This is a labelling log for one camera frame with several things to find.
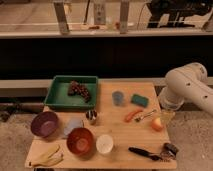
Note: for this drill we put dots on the yellow banana bunch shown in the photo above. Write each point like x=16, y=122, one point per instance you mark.
x=47, y=158

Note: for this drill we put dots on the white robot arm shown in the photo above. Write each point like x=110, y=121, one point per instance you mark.
x=187, y=82

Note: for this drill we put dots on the green plastic tray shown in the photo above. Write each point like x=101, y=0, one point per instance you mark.
x=58, y=97

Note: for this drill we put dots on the blue translucent cup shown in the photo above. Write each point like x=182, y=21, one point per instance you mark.
x=118, y=98

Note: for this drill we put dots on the dark grape bunch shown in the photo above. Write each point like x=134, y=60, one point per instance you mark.
x=76, y=88

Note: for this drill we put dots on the small metal cup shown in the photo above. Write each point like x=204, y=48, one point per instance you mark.
x=91, y=116

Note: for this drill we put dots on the green sponge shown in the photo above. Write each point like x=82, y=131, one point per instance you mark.
x=139, y=100

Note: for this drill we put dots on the orange carrot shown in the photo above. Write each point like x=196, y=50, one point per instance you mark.
x=129, y=116

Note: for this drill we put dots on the wooden table board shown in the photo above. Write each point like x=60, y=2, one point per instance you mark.
x=125, y=135

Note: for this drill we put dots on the pale blue plastic cup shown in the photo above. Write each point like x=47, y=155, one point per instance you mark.
x=72, y=124

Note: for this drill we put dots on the metal fork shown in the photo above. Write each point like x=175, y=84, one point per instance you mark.
x=138, y=119

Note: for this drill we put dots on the white cup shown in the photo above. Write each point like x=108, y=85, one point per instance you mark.
x=104, y=144

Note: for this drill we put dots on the red-orange bowl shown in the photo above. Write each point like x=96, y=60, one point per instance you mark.
x=80, y=141

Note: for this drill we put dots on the orange apple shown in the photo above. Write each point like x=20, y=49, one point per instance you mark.
x=157, y=125

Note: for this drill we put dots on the clear glass cup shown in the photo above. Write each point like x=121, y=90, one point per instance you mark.
x=166, y=116

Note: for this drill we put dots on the purple bowl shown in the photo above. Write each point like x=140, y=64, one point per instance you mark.
x=44, y=124

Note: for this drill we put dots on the dark scrubber object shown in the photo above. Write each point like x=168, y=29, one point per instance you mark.
x=169, y=150

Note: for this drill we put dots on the black handled brush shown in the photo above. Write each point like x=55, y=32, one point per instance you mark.
x=144, y=153

